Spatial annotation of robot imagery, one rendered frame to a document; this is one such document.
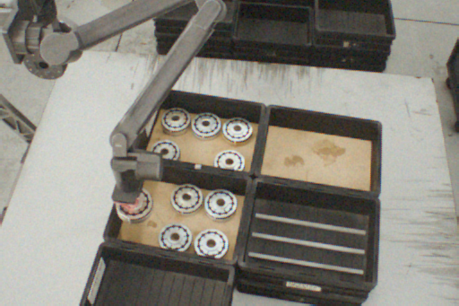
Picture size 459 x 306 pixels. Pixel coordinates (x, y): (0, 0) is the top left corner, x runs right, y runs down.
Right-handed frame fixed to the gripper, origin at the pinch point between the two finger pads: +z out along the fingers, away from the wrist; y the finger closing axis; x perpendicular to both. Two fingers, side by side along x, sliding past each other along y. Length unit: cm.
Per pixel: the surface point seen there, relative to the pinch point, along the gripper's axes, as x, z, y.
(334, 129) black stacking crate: -55, 21, 50
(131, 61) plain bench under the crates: 31, 37, 83
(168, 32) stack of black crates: 27, 58, 124
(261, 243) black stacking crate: -36.1, 23.3, 4.3
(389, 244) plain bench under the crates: -79, 37, 17
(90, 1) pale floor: 106, 107, 195
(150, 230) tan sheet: -1.3, 22.7, 2.2
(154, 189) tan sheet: 1.0, 22.9, 16.6
